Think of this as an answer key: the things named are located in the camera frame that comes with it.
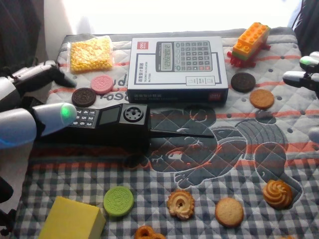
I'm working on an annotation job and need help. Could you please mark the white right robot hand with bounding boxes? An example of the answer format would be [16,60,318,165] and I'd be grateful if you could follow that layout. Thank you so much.
[282,51,319,144]

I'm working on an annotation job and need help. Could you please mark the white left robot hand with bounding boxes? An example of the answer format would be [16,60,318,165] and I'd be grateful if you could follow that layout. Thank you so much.
[0,61,78,150]

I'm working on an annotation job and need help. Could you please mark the large black toy phone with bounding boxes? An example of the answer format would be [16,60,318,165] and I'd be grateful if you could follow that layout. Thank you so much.
[34,103,215,148]

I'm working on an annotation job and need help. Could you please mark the white blue calculator box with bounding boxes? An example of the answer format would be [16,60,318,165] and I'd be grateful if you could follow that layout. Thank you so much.
[127,36,229,107]

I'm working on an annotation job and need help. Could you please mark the round tan biscuit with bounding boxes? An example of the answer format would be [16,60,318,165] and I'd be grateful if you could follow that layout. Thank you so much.
[214,197,244,229]
[249,89,275,110]

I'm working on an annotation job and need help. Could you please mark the dark curtain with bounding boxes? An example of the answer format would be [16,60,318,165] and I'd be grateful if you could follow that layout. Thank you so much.
[290,0,319,57]
[0,0,47,73]

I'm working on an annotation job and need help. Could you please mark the brown sandwich cookie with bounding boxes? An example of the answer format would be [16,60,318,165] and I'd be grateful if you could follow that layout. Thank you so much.
[230,72,257,94]
[71,87,97,108]

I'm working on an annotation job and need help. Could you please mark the orange toy brick stack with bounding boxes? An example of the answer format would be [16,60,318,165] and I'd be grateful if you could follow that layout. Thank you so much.
[226,21,272,68]

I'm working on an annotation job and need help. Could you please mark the black stand part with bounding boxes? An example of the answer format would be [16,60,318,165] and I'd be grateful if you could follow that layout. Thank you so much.
[0,209,16,236]

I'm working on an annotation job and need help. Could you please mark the pink sandwich cookie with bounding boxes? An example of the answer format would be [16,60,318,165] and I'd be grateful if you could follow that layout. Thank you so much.
[90,75,115,95]

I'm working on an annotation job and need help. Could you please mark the yellow foam cube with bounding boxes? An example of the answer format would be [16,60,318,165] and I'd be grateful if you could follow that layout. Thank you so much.
[37,196,107,239]

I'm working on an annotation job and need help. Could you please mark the green sandwich cookie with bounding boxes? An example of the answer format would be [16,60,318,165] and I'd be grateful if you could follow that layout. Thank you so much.
[103,186,135,218]

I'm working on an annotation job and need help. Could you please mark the grey quilt with bear print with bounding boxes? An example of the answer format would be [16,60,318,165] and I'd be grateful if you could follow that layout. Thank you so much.
[12,27,319,239]

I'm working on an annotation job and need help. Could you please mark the pretzel-shaped cookie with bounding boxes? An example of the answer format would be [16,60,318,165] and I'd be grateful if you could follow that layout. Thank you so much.
[134,225,166,239]

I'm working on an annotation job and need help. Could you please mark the ring-shaped butter cookie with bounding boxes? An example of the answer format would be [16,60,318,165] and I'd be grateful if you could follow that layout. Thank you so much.
[166,189,195,220]

